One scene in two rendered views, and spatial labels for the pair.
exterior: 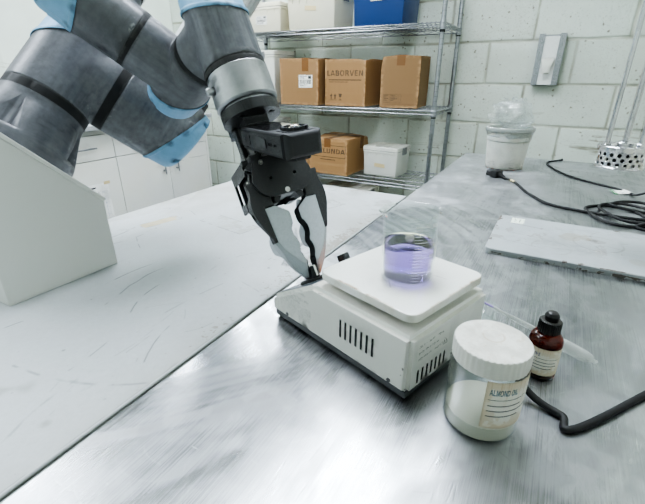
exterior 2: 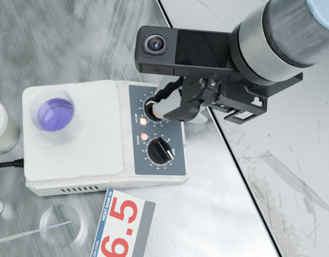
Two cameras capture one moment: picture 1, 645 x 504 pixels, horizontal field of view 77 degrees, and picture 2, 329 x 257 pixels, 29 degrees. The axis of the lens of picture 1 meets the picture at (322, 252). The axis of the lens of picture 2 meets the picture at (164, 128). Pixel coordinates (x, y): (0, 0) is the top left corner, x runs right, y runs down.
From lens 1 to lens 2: 0.83 m
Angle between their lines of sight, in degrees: 77
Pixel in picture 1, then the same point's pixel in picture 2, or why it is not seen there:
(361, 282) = (79, 92)
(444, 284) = (35, 139)
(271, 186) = not seen: hidden behind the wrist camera
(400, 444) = (17, 81)
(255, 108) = (233, 37)
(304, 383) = (92, 66)
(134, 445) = not seen: outside the picture
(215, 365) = not seen: hidden behind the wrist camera
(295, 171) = (192, 84)
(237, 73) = (254, 13)
